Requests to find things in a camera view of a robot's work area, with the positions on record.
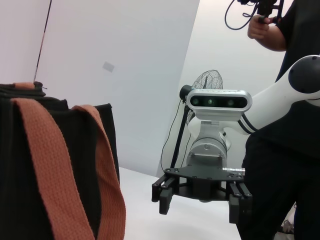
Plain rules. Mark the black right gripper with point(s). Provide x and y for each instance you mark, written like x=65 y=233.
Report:
x=206 y=190

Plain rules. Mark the black handheld camera rig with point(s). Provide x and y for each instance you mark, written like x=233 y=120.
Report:
x=266 y=7

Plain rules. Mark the person's bare forearm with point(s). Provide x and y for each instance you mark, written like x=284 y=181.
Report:
x=275 y=40

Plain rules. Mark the person's hand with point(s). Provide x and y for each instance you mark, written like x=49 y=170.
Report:
x=258 y=28

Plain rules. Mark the person in black clothing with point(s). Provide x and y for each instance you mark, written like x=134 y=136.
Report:
x=287 y=175

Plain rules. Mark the thin dark pole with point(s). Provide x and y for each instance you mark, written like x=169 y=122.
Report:
x=42 y=41

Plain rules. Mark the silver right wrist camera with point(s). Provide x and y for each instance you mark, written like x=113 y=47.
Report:
x=217 y=102

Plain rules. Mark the small grey wall label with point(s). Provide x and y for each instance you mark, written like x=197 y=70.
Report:
x=108 y=66

